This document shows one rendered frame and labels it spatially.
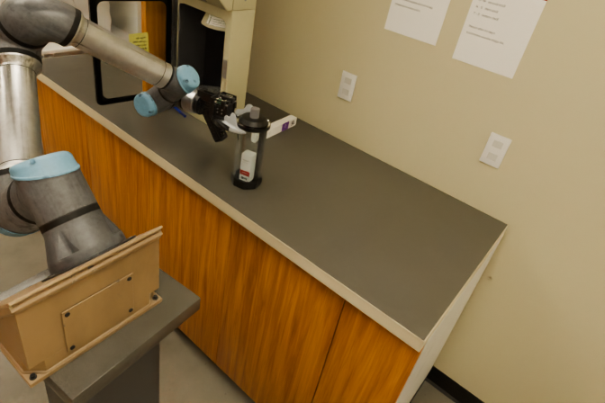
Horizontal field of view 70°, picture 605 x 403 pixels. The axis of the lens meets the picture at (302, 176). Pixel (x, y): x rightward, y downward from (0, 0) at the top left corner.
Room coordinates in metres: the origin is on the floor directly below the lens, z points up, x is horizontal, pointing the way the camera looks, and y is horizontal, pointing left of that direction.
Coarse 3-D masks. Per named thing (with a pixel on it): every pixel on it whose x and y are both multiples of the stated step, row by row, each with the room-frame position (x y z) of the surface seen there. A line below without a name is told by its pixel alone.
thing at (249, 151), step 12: (252, 132) 1.17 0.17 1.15; (264, 132) 1.20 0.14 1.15; (240, 144) 1.18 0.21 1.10; (252, 144) 1.18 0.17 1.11; (264, 144) 1.21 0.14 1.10; (240, 156) 1.18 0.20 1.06; (252, 156) 1.18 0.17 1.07; (240, 168) 1.18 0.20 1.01; (252, 168) 1.18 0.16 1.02; (240, 180) 1.18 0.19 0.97; (252, 180) 1.18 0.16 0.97
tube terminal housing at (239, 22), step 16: (192, 0) 1.64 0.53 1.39; (240, 0) 1.55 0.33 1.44; (256, 0) 1.61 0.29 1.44; (224, 16) 1.54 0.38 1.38; (240, 16) 1.56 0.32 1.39; (240, 32) 1.56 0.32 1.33; (176, 48) 1.69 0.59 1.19; (224, 48) 1.54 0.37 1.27; (240, 48) 1.57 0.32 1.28; (176, 64) 1.68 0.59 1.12; (240, 64) 1.58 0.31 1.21; (224, 80) 1.53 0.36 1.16; (240, 80) 1.59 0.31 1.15; (240, 96) 1.59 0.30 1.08; (192, 112) 1.63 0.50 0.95
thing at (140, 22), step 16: (112, 16) 1.50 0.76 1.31; (128, 16) 1.54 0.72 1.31; (144, 16) 1.59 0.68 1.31; (160, 16) 1.64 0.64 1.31; (128, 32) 1.54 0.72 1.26; (144, 32) 1.59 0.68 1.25; (160, 32) 1.64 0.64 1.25; (144, 48) 1.59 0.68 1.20; (160, 48) 1.64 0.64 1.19; (112, 80) 1.49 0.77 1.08; (128, 80) 1.54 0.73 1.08; (112, 96) 1.49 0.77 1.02
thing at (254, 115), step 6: (252, 108) 1.21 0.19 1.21; (258, 108) 1.22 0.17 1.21; (246, 114) 1.23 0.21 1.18; (252, 114) 1.21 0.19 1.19; (258, 114) 1.22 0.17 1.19; (240, 120) 1.20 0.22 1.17; (246, 120) 1.19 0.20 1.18; (252, 120) 1.20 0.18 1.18; (258, 120) 1.21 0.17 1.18; (264, 120) 1.21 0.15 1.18; (252, 126) 1.18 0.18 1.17; (258, 126) 1.18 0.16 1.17; (264, 126) 1.20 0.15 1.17
